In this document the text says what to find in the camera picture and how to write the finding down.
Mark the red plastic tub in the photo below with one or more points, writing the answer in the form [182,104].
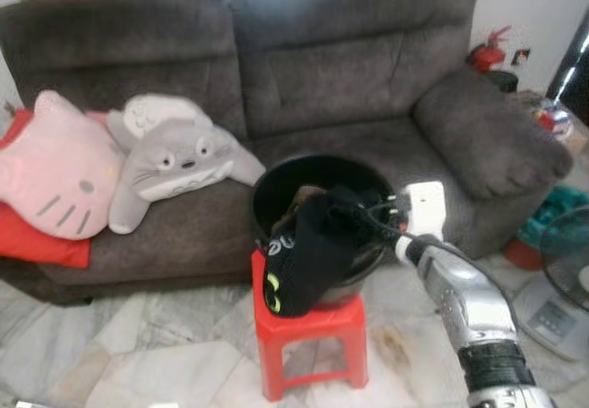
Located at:
[520,256]

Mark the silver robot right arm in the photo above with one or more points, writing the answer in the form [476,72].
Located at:
[469,307]

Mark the dark brown door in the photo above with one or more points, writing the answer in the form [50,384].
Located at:
[578,90]

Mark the pink cat face pillow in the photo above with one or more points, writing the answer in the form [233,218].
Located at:
[55,173]

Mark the black round basin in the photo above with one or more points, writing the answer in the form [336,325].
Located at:
[304,167]

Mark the dark brown fabric sofa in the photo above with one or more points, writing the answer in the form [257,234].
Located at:
[350,76]

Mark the grey totoro plush toy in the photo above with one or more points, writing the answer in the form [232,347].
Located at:
[179,164]

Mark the red square cushion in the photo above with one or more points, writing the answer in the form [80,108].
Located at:
[37,247]

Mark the white floor fan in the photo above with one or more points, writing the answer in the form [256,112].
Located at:
[552,320]

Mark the red white patterned tin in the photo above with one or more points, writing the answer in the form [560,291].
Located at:
[558,118]

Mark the black round container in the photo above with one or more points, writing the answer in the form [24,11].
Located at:
[503,80]

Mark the teal fabric bag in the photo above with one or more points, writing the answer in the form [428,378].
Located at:
[557,210]

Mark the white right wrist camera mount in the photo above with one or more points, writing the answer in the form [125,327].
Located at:
[426,207]

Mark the brown crumpled cloth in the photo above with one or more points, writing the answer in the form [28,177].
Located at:
[304,201]

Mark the black garment with green print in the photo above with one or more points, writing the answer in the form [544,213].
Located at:
[313,261]

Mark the red plastic stool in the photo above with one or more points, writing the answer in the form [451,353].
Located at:
[313,330]

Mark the red fire extinguisher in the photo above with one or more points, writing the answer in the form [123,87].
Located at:
[486,56]

